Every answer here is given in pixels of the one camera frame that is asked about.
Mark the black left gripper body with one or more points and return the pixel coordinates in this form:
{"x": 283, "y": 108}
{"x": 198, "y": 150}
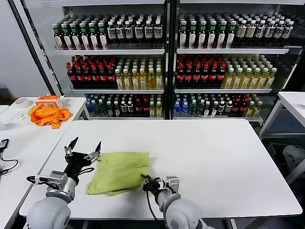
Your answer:
{"x": 76, "y": 162}

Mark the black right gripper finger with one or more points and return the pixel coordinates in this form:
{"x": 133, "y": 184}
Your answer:
{"x": 147, "y": 178}
{"x": 147, "y": 186}

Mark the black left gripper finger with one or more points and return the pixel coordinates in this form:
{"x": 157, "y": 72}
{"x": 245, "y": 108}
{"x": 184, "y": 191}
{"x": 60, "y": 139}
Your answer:
{"x": 68, "y": 151}
{"x": 94, "y": 156}

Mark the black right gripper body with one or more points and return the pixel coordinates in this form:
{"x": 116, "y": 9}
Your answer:
{"x": 158, "y": 183}

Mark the light green t-shirt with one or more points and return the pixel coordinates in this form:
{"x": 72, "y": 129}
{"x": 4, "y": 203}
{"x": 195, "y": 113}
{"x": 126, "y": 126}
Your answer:
{"x": 119, "y": 171}

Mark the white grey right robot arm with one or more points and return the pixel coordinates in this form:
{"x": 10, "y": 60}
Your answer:
{"x": 181, "y": 212}

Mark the crumpled orange cloth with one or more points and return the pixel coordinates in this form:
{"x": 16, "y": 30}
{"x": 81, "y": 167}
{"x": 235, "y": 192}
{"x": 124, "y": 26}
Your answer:
{"x": 47, "y": 117}

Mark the white side table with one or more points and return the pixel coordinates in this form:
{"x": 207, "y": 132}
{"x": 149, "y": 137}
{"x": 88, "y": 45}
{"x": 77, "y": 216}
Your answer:
{"x": 28, "y": 138}
{"x": 295, "y": 100}

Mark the green tinted water bottle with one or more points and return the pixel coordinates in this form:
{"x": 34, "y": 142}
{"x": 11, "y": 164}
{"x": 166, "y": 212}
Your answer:
{"x": 103, "y": 108}
{"x": 193, "y": 108}
{"x": 201, "y": 108}
{"x": 96, "y": 108}

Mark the small dark white cap bottle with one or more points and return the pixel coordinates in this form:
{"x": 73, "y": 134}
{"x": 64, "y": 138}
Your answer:
{"x": 116, "y": 110}
{"x": 123, "y": 109}
{"x": 229, "y": 108}
{"x": 130, "y": 109}
{"x": 214, "y": 109}
{"x": 109, "y": 110}
{"x": 207, "y": 109}
{"x": 221, "y": 108}

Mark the white shelf board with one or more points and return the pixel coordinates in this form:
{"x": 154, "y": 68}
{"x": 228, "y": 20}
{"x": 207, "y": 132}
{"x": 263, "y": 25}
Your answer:
{"x": 124, "y": 118}
{"x": 226, "y": 51}
{"x": 114, "y": 91}
{"x": 107, "y": 52}
{"x": 221, "y": 90}
{"x": 214, "y": 117}

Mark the blue water bottle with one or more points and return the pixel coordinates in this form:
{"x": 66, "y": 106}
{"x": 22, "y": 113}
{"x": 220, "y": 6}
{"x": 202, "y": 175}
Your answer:
{"x": 177, "y": 108}
{"x": 89, "y": 107}
{"x": 185, "y": 107}

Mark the orange and white box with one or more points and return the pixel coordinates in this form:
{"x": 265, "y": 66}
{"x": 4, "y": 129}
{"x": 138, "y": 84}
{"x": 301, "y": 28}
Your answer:
{"x": 45, "y": 99}

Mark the small white plastic piece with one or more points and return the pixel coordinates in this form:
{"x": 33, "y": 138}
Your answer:
{"x": 19, "y": 117}

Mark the beige masking tape roll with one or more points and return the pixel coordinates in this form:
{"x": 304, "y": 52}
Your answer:
{"x": 28, "y": 103}

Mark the small black device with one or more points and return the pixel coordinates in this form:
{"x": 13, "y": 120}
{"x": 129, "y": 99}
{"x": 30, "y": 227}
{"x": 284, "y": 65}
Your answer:
{"x": 4, "y": 143}

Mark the yellow juice bottle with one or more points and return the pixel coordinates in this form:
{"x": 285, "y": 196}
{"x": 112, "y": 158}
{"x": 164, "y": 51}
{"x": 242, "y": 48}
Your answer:
{"x": 237, "y": 80}
{"x": 250, "y": 110}
{"x": 159, "y": 80}
{"x": 258, "y": 109}
{"x": 158, "y": 111}
{"x": 254, "y": 80}
{"x": 119, "y": 81}
{"x": 246, "y": 80}
{"x": 262, "y": 80}
{"x": 270, "y": 80}
{"x": 152, "y": 111}
{"x": 151, "y": 81}
{"x": 127, "y": 81}
{"x": 135, "y": 81}
{"x": 228, "y": 80}
{"x": 142, "y": 81}

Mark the green cap dark tea bottle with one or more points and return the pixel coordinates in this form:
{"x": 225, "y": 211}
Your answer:
{"x": 221, "y": 35}
{"x": 93, "y": 38}
{"x": 84, "y": 38}
{"x": 66, "y": 38}
{"x": 192, "y": 35}
{"x": 75, "y": 38}
{"x": 183, "y": 35}
{"x": 230, "y": 35}
{"x": 102, "y": 38}
{"x": 202, "y": 35}
{"x": 212, "y": 35}
{"x": 58, "y": 38}

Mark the white cap navy label bottle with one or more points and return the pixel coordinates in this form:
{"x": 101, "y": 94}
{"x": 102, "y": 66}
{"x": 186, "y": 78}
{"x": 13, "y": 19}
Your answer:
{"x": 157, "y": 32}
{"x": 111, "y": 33}
{"x": 128, "y": 33}
{"x": 138, "y": 33}
{"x": 259, "y": 32}
{"x": 119, "y": 33}
{"x": 287, "y": 32}
{"x": 278, "y": 32}
{"x": 148, "y": 33}
{"x": 269, "y": 32}

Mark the grey slanted metal leg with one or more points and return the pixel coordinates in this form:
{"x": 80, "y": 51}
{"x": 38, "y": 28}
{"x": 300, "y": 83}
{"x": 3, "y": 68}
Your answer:
{"x": 296, "y": 172}

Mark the grey crumpled bag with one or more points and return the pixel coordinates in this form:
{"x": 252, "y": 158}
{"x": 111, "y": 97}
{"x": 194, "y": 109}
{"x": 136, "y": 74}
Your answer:
{"x": 294, "y": 155}

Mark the white cap cream label bottle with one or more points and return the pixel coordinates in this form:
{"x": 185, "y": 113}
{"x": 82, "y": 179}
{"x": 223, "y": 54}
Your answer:
{"x": 240, "y": 32}
{"x": 250, "y": 32}

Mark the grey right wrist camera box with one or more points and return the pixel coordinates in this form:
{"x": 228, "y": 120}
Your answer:
{"x": 173, "y": 183}

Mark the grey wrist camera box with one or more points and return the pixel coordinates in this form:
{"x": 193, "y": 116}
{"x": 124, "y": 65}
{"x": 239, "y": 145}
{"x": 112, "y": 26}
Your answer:
{"x": 58, "y": 179}
{"x": 173, "y": 183}

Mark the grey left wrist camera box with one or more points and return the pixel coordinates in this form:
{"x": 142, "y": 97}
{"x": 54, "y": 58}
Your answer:
{"x": 58, "y": 179}

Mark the black slanted frame pole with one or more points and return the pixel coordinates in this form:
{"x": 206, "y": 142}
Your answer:
{"x": 34, "y": 47}

